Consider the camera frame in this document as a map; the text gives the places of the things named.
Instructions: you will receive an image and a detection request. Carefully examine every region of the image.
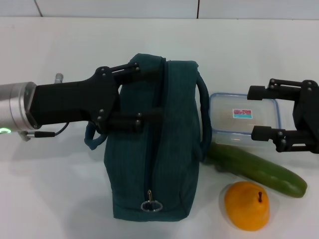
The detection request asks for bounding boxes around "orange pear fruit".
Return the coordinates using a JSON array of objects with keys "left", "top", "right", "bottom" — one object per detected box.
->
[{"left": 224, "top": 181, "right": 270, "bottom": 231}]

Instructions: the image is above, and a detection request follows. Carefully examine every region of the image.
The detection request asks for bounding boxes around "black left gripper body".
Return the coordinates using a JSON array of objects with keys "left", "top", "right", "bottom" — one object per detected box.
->
[{"left": 29, "top": 66, "right": 121, "bottom": 130}]

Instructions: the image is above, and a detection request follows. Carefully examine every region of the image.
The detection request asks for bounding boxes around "teal fabric lunch bag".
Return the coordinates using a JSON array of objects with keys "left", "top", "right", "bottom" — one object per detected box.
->
[{"left": 84, "top": 52, "right": 211, "bottom": 222}]

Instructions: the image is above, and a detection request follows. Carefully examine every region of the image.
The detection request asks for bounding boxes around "green cucumber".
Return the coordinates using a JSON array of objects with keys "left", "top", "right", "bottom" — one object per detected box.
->
[{"left": 206, "top": 143, "right": 308, "bottom": 199}]

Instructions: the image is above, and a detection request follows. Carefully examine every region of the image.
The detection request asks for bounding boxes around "clear blue-rimmed food container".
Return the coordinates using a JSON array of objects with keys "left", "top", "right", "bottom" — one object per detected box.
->
[{"left": 208, "top": 92, "right": 282, "bottom": 151}]

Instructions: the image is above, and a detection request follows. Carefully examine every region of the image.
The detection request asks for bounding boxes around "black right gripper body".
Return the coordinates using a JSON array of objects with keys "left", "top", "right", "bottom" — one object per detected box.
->
[{"left": 293, "top": 79, "right": 319, "bottom": 154}]

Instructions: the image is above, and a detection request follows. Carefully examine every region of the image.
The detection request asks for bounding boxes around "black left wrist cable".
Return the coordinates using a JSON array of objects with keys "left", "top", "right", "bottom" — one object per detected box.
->
[{"left": 18, "top": 121, "right": 70, "bottom": 142}]

